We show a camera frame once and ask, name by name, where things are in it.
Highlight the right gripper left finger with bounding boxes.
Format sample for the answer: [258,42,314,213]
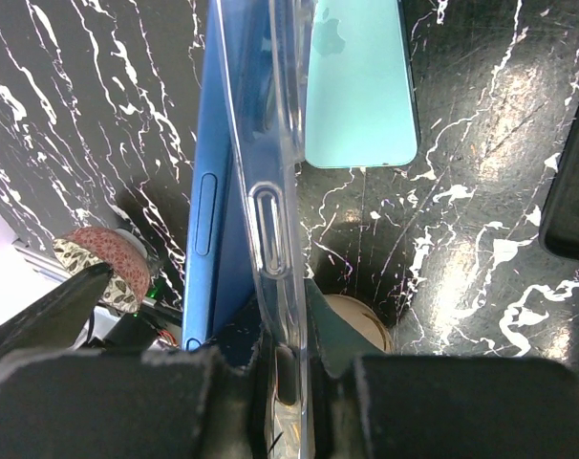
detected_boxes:
[0,263,267,458]

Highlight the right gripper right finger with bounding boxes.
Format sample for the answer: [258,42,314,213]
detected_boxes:
[305,280,579,458]

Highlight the phone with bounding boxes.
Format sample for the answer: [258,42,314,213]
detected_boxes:
[539,105,579,261]

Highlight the teal smartphone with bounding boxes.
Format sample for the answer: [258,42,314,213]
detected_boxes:
[304,0,418,168]

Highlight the blue smartphone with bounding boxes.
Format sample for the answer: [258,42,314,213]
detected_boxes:
[182,0,274,353]

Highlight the clear transparent phone case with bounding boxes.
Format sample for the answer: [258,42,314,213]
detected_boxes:
[212,1,314,458]

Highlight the white round lid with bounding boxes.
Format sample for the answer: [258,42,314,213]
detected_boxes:
[324,295,393,354]

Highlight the leaf patterned round bowl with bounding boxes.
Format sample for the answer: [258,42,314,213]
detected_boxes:
[53,227,151,314]

